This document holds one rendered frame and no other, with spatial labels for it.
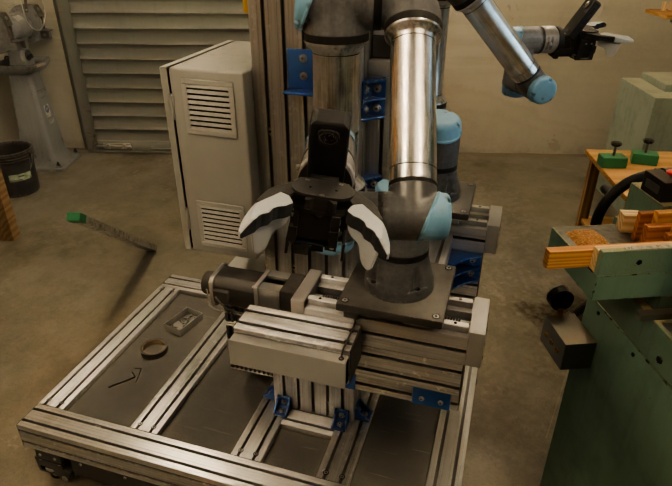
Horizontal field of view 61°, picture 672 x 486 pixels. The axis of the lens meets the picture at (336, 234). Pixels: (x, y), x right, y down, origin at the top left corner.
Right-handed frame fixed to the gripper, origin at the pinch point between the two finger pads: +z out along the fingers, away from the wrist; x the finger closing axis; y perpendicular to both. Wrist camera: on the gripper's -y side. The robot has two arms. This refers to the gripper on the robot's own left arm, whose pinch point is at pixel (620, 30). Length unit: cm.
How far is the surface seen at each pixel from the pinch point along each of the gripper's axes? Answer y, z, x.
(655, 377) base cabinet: 43, -29, 88
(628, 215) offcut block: 22, -26, 60
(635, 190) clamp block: 22, -18, 50
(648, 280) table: 25, -31, 78
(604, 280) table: 25, -40, 77
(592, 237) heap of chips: 23, -36, 65
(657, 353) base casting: 38, -29, 86
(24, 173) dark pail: 135, -248, -177
